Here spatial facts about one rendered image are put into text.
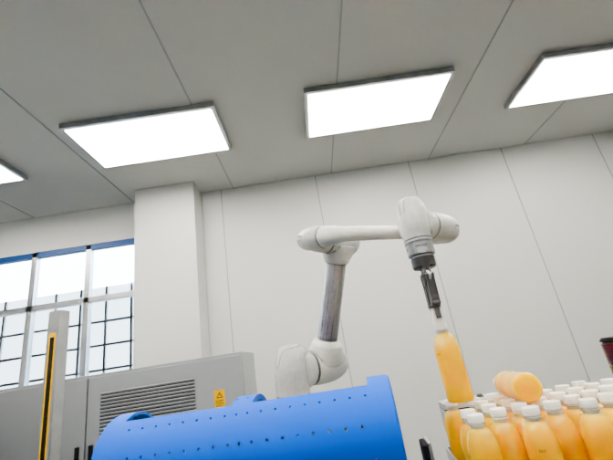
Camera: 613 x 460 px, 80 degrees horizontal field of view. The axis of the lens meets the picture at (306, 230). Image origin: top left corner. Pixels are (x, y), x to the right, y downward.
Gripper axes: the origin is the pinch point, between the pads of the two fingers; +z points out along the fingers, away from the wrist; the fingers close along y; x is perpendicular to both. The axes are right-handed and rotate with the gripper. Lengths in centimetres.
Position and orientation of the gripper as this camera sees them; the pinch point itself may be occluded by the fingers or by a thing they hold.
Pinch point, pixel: (438, 319)
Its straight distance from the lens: 123.6
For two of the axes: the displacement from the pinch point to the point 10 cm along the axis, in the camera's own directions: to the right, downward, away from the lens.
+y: -1.9, -3.1, -9.3
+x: 9.7, -1.9, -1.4
